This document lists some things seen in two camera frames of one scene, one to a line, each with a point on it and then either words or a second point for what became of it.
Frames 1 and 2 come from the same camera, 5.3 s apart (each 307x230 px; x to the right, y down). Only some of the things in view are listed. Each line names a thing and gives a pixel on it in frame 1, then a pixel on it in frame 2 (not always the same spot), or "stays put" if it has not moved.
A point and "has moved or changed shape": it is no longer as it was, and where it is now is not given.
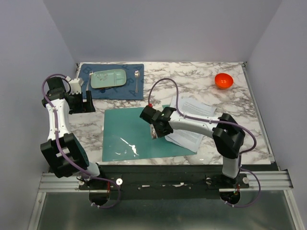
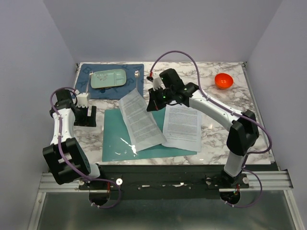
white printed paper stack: (189, 140) has moved or changed shape
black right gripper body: (160, 133) to (168, 93)
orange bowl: (223, 80) stays put
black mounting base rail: (163, 182) stays put
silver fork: (90, 73) stays put
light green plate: (108, 78) stays put
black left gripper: (84, 107) to (88, 120)
